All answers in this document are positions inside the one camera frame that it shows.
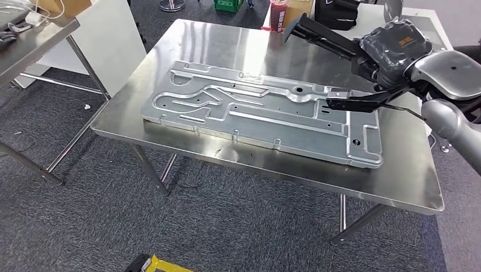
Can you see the black right camera bracket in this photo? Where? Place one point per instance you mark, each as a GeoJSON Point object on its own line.
{"type": "Point", "coordinates": [357, 104]}

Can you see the stainless steel side table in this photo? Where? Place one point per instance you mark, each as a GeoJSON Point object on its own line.
{"type": "Point", "coordinates": [37, 49]}

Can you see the flat red folder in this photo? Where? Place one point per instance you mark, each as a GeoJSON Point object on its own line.
{"type": "Point", "coordinates": [265, 26]}

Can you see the black plastic panel part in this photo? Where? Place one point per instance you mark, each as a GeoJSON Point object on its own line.
{"type": "Point", "coordinates": [323, 35]}

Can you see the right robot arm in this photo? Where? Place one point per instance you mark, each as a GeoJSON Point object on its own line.
{"type": "Point", "coordinates": [451, 75]}

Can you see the black left camera bracket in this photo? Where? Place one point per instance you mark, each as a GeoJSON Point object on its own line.
{"type": "Point", "coordinates": [137, 264]}

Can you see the plastic-wrapped spare robot hand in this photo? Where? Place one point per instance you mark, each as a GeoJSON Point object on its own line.
{"type": "Point", "coordinates": [7, 39]}

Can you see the stamped silver metal plate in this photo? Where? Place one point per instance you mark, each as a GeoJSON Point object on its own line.
{"type": "Point", "coordinates": [263, 112]}

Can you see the black camera bracket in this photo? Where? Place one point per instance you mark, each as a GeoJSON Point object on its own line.
{"type": "Point", "coordinates": [137, 264]}
{"type": "Point", "coordinates": [357, 104]}

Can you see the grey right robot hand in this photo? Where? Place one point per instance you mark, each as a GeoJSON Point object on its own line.
{"type": "Point", "coordinates": [394, 49]}

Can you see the chrome stanchion base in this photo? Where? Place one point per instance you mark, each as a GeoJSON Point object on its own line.
{"type": "Point", "coordinates": [172, 5]}

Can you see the white cabinet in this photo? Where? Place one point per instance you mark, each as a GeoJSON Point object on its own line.
{"type": "Point", "coordinates": [109, 41]}

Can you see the stainless steel workbench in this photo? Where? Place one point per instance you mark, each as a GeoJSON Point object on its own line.
{"type": "Point", "coordinates": [225, 45]}

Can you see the brown cardboard box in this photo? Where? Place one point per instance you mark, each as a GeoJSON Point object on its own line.
{"type": "Point", "coordinates": [298, 9]}

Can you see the black bag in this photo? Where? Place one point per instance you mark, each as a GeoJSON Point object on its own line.
{"type": "Point", "coordinates": [336, 15]}

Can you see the green plastic crate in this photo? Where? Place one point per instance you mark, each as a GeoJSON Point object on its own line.
{"type": "Point", "coordinates": [228, 5]}

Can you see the red drink cup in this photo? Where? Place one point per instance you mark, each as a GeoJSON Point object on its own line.
{"type": "Point", "coordinates": [279, 17]}

